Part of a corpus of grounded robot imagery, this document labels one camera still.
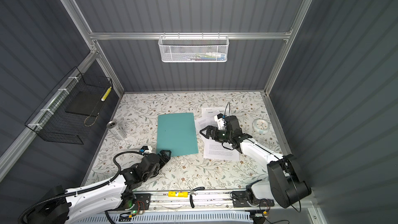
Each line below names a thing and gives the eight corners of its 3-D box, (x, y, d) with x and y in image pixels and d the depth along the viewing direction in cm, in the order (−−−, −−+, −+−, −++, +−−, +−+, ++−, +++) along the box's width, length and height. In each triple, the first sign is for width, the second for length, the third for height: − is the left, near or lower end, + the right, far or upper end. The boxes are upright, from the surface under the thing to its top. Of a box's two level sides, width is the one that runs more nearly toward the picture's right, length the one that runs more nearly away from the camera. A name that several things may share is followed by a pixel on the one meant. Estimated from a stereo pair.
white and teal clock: (254, 134, 99) (255, 131, 96) (251, 121, 106) (252, 118, 103) (270, 134, 99) (271, 131, 96) (265, 121, 106) (267, 118, 103)
